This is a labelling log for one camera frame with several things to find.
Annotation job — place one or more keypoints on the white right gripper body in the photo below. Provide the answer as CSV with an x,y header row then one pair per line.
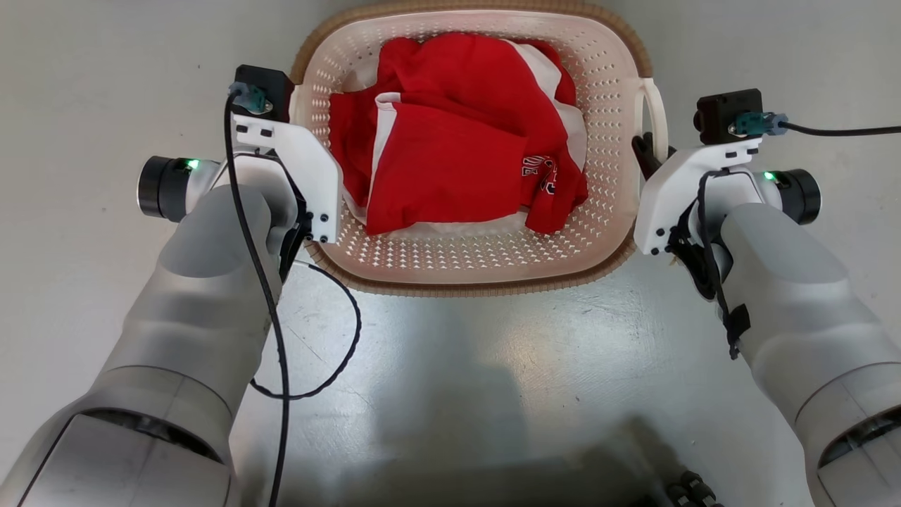
x,y
669,197

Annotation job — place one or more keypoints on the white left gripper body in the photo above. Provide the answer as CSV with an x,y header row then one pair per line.
x,y
310,176

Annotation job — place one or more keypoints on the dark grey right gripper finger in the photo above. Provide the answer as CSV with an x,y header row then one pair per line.
x,y
646,156

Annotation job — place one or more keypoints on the beige perforated plastic laundry basket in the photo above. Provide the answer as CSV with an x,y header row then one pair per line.
x,y
464,253

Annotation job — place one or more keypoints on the black robot base connectors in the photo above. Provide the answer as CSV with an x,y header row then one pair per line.
x,y
690,489

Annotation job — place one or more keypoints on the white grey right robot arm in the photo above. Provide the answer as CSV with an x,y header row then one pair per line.
x,y
802,296

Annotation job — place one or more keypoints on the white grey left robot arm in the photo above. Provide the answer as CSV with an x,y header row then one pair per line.
x,y
190,317

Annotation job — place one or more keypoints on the red shirt with print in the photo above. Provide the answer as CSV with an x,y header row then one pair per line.
x,y
450,162

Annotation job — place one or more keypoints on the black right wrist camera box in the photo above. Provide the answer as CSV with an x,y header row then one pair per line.
x,y
725,109

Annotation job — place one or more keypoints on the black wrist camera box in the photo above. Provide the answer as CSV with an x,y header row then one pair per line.
x,y
271,83
725,109

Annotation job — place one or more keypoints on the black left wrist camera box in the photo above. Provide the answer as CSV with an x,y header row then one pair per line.
x,y
271,83

